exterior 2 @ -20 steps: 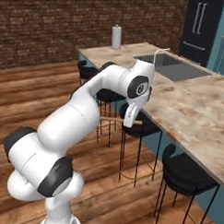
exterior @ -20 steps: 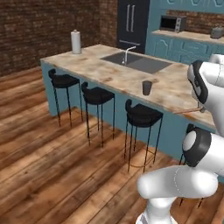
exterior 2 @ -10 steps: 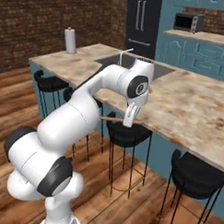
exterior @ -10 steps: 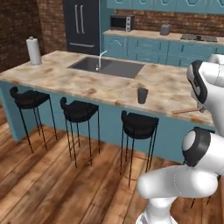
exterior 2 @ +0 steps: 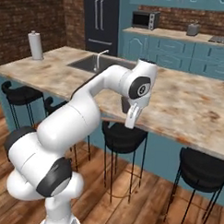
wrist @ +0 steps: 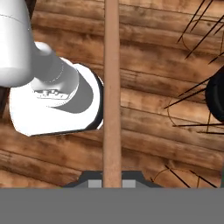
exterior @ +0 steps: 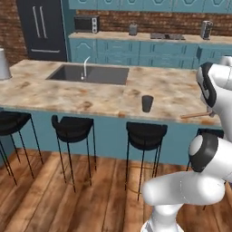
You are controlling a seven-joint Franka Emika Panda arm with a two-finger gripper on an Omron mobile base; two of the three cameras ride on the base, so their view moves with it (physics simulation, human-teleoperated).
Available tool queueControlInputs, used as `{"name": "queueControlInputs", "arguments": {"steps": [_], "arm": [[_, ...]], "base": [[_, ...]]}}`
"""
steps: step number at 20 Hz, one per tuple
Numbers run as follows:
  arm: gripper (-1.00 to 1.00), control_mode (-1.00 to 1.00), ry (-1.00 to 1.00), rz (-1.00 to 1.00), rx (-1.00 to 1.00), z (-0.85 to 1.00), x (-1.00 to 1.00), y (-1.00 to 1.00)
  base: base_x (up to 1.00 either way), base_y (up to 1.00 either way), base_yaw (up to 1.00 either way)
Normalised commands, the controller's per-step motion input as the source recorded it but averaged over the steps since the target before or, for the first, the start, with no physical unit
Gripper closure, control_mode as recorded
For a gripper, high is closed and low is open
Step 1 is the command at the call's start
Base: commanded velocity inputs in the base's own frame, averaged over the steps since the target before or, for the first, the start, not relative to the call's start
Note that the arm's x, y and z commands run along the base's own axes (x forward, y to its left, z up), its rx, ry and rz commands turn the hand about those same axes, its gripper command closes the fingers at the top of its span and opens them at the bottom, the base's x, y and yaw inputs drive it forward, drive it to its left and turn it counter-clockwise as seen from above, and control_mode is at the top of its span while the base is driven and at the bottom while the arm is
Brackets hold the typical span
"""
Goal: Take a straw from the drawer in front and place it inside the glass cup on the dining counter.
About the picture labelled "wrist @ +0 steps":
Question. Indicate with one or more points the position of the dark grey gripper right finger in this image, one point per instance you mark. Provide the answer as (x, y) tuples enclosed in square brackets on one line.
[(132, 178)]

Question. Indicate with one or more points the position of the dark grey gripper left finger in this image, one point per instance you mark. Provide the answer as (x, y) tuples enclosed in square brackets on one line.
[(90, 178)]

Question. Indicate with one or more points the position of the brown straw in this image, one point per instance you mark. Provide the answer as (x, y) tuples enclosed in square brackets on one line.
[(112, 93)]

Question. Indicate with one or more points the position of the white and black round object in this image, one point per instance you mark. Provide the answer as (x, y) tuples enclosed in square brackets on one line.
[(43, 113)]

